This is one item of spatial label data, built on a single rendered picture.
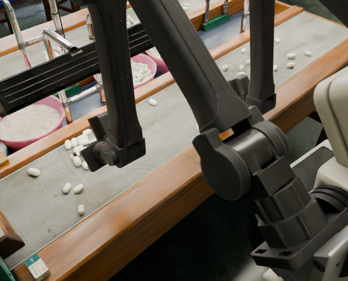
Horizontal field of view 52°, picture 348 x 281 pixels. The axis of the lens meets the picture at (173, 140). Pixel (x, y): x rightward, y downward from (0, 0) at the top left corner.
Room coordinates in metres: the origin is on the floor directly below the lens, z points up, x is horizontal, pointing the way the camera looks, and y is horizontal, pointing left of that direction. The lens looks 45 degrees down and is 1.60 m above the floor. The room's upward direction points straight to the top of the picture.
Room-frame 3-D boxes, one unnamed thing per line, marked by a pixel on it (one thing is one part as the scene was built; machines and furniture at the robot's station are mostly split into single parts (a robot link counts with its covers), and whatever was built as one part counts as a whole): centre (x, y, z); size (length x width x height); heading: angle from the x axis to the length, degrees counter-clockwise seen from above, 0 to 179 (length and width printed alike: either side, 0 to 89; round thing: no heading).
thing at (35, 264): (0.39, 0.33, 0.77); 0.06 x 0.04 x 0.02; 43
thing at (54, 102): (0.97, 0.53, 0.72); 0.27 x 0.27 x 0.10
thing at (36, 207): (1.13, -0.15, 0.73); 1.81 x 0.30 x 0.02; 133
